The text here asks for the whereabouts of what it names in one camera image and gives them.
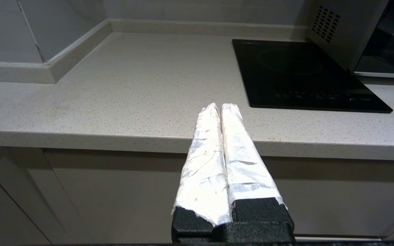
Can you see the beige cabinet door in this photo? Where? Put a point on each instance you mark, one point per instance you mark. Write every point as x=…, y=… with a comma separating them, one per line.
x=29, y=191
x=132, y=198

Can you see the black induction cooktop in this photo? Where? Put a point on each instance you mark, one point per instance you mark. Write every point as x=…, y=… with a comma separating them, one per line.
x=286, y=75

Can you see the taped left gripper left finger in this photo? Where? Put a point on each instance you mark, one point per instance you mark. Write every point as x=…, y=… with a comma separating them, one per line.
x=202, y=171

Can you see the silver microwave oven body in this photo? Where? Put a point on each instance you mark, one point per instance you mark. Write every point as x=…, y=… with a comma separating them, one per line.
x=344, y=41

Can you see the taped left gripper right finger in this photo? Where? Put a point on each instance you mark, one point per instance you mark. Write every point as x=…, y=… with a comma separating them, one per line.
x=248, y=171

